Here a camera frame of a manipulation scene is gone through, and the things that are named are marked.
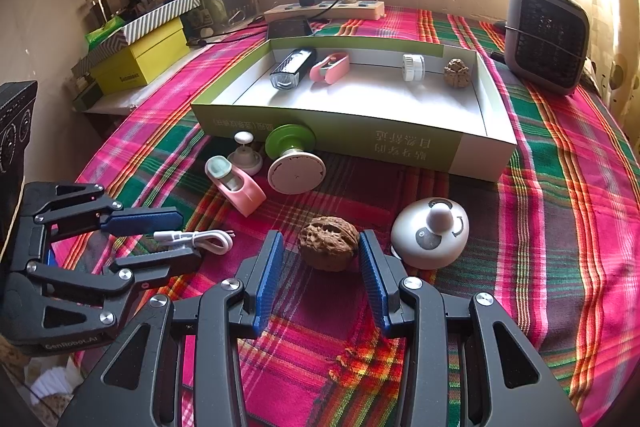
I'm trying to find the yellow box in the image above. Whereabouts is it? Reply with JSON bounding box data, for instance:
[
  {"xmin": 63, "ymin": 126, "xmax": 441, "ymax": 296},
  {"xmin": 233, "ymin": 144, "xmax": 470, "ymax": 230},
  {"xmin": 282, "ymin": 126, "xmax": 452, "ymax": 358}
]
[{"xmin": 90, "ymin": 17, "xmax": 191, "ymax": 95}]

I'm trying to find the brown walnut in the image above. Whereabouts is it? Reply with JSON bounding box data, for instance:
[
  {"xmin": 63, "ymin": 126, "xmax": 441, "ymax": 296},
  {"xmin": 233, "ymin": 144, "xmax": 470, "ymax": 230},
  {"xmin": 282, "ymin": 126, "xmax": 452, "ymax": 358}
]
[
  {"xmin": 298, "ymin": 216, "xmax": 361, "ymax": 270},
  {"xmin": 443, "ymin": 58, "xmax": 471, "ymax": 88}
]

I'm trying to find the white ribbed cylinder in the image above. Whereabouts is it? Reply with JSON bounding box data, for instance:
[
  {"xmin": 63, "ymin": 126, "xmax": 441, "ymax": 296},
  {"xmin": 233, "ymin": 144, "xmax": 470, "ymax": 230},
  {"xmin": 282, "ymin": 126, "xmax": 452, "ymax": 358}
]
[{"xmin": 401, "ymin": 53, "xmax": 426, "ymax": 82}]

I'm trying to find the white cloth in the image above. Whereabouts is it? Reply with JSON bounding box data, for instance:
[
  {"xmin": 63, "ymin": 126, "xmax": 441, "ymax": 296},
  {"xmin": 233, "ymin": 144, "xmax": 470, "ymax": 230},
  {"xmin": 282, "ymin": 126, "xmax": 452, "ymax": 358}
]
[{"xmin": 27, "ymin": 364, "xmax": 83, "ymax": 408}]

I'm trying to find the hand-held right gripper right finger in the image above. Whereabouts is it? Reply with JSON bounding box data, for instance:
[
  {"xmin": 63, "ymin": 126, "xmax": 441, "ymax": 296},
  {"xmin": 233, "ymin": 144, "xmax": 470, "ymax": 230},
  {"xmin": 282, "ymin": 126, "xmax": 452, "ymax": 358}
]
[{"xmin": 357, "ymin": 229, "xmax": 583, "ymax": 427}]

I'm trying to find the white round panda gadget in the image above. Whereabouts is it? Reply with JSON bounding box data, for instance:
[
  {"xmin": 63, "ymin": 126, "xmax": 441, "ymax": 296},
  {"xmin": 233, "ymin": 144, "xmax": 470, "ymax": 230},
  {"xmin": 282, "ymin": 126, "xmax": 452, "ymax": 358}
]
[{"xmin": 390, "ymin": 197, "xmax": 470, "ymax": 269}]

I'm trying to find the cream heart print curtain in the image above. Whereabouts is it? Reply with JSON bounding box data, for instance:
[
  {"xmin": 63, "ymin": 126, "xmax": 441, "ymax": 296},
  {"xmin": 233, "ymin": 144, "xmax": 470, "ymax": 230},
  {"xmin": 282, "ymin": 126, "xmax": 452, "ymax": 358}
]
[{"xmin": 582, "ymin": 0, "xmax": 640, "ymax": 142}]

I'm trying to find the pink loop clip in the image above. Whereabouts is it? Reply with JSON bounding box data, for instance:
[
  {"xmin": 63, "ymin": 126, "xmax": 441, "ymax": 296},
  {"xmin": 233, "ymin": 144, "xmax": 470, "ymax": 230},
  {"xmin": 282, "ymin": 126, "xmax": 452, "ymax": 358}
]
[{"xmin": 309, "ymin": 52, "xmax": 351, "ymax": 85}]

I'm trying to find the pink device with green cap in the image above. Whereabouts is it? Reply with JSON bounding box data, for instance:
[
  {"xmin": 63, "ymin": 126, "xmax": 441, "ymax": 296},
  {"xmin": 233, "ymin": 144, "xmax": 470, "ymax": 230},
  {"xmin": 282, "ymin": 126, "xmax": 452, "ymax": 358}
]
[{"xmin": 204, "ymin": 155, "xmax": 267, "ymax": 215}]

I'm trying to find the green and white cardboard box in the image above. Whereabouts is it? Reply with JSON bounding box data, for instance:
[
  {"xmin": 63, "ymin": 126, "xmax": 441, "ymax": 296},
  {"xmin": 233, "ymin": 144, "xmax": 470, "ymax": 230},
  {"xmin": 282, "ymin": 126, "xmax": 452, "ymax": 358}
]
[{"xmin": 191, "ymin": 36, "xmax": 517, "ymax": 182}]

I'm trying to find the clear plastic container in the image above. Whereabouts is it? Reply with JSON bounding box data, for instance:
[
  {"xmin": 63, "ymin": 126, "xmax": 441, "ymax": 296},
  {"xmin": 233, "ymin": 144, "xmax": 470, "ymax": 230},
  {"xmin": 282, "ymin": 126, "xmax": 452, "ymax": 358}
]
[{"xmin": 197, "ymin": 0, "xmax": 263, "ymax": 32}]

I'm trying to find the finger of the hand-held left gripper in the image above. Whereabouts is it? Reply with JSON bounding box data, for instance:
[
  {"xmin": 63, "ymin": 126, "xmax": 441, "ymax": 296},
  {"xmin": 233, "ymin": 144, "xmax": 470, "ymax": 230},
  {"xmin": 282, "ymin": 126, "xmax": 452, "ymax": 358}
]
[
  {"xmin": 10, "ymin": 247, "xmax": 201, "ymax": 339},
  {"xmin": 10, "ymin": 182, "xmax": 185, "ymax": 275}
]

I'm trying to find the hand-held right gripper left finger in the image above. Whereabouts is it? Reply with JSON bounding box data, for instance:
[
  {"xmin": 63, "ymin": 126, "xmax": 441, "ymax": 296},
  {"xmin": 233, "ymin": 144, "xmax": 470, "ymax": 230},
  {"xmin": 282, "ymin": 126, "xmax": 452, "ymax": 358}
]
[{"xmin": 56, "ymin": 229, "xmax": 286, "ymax": 427}]

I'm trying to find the dark green box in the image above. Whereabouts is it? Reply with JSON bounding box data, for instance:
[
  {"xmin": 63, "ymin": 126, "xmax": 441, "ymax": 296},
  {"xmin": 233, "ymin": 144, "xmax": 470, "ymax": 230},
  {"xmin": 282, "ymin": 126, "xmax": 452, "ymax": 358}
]
[{"xmin": 72, "ymin": 82, "xmax": 103, "ymax": 112}]

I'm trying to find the small white knob stand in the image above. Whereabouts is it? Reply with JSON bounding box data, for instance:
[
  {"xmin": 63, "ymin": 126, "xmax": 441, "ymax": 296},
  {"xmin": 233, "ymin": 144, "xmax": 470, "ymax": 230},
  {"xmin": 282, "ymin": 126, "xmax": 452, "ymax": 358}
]
[{"xmin": 227, "ymin": 131, "xmax": 263, "ymax": 174}]

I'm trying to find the green tissue pack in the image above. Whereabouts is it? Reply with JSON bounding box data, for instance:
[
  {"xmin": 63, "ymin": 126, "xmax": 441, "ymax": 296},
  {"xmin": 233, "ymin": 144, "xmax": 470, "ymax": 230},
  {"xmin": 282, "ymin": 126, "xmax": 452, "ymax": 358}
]
[{"xmin": 84, "ymin": 18, "xmax": 126, "ymax": 46}]

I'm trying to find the grey striped box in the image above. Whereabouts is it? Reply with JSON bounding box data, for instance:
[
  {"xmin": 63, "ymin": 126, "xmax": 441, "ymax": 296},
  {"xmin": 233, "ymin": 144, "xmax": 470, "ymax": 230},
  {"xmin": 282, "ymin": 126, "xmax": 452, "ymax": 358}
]
[{"xmin": 70, "ymin": 0, "xmax": 201, "ymax": 78}]

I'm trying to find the green and white spool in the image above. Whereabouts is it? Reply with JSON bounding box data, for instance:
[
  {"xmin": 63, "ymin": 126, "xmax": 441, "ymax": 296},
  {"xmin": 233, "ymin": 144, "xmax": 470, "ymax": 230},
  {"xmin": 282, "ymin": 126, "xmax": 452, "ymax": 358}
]
[{"xmin": 264, "ymin": 123, "xmax": 327, "ymax": 194}]

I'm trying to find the grey space heater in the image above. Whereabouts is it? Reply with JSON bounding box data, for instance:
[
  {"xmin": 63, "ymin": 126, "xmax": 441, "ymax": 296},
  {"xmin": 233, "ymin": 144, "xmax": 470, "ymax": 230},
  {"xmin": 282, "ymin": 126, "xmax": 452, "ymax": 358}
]
[{"xmin": 502, "ymin": 0, "xmax": 591, "ymax": 96}]

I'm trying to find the glass jar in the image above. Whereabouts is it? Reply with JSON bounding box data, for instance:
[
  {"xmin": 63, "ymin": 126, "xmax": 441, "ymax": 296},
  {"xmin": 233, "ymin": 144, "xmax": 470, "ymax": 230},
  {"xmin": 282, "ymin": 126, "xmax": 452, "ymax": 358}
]
[{"xmin": 84, "ymin": 0, "xmax": 113, "ymax": 28}]

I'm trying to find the black phone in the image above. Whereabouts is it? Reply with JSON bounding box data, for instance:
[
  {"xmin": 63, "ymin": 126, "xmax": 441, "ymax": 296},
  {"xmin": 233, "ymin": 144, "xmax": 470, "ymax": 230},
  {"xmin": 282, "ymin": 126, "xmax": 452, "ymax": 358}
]
[{"xmin": 266, "ymin": 18, "xmax": 313, "ymax": 40}]

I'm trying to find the white cable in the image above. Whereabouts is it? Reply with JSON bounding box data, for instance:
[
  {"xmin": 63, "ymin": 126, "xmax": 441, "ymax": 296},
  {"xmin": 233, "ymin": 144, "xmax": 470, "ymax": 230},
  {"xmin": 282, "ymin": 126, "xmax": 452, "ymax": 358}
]
[{"xmin": 152, "ymin": 227, "xmax": 235, "ymax": 254}]

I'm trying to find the white power strip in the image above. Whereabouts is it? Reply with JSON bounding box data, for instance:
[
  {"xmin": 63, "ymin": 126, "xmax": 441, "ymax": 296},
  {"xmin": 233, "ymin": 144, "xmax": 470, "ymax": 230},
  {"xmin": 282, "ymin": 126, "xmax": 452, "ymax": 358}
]
[{"xmin": 263, "ymin": 0, "xmax": 386, "ymax": 25}]

